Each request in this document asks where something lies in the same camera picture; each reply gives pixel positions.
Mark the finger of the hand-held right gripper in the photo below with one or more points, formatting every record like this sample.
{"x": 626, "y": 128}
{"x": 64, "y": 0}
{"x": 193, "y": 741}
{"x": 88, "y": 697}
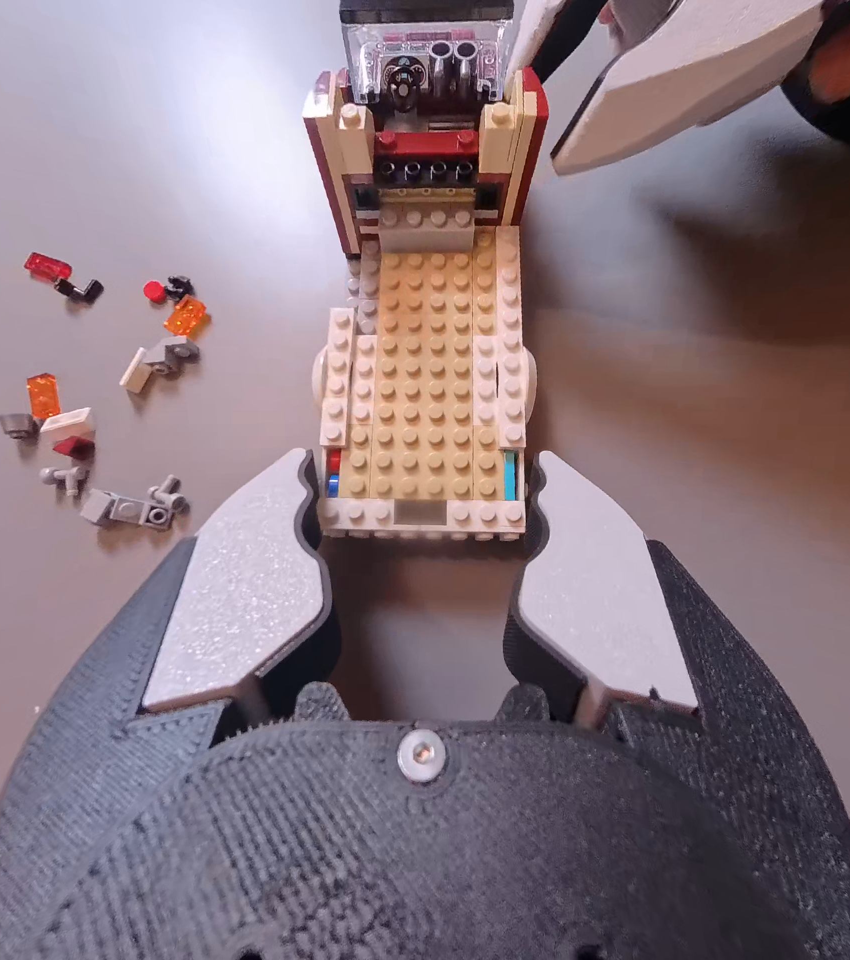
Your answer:
{"x": 694, "y": 75}
{"x": 533, "y": 34}

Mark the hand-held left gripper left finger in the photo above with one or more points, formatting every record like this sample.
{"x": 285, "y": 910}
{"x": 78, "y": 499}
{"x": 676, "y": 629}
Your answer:
{"x": 237, "y": 600}

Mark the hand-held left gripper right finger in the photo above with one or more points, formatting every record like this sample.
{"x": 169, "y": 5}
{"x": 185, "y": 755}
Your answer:
{"x": 597, "y": 607}

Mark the light grey long brick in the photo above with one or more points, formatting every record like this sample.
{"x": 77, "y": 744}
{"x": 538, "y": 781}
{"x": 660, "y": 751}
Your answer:
{"x": 425, "y": 238}

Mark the toy brick truck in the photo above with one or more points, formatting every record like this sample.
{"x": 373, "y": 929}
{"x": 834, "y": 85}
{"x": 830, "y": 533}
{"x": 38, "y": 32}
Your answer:
{"x": 425, "y": 375}

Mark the black elbow brick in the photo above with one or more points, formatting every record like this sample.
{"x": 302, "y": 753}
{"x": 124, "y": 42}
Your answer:
{"x": 78, "y": 291}

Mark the light grey tap brick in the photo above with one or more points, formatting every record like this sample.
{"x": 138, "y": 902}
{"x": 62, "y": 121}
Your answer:
{"x": 168, "y": 495}
{"x": 63, "y": 478}

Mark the grey plate brick with hole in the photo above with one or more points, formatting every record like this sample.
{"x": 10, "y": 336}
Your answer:
{"x": 138, "y": 514}

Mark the dark red slope brick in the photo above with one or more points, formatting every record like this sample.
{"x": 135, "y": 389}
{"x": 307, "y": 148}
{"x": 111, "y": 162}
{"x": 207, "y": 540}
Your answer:
{"x": 74, "y": 448}

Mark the white slope brick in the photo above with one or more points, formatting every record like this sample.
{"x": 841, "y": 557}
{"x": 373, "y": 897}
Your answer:
{"x": 66, "y": 421}

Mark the white flat tile brick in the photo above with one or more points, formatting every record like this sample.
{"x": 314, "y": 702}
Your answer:
{"x": 135, "y": 370}

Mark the dark grey round brick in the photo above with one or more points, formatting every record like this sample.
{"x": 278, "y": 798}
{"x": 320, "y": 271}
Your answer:
{"x": 18, "y": 425}

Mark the orange transparent plate brick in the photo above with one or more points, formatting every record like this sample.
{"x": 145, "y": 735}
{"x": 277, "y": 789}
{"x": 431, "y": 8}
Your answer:
{"x": 187, "y": 316}
{"x": 43, "y": 396}

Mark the red round stud brick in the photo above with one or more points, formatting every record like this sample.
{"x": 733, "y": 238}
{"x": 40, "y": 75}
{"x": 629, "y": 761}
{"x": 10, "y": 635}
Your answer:
{"x": 155, "y": 291}

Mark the black clip brick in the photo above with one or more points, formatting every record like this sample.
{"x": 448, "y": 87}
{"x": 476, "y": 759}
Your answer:
{"x": 179, "y": 285}

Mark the red transparent plate brick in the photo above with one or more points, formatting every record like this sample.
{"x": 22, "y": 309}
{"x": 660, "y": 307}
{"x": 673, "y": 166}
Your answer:
{"x": 48, "y": 265}

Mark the grey bracket brick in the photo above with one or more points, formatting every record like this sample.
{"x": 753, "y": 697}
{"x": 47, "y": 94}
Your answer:
{"x": 174, "y": 352}

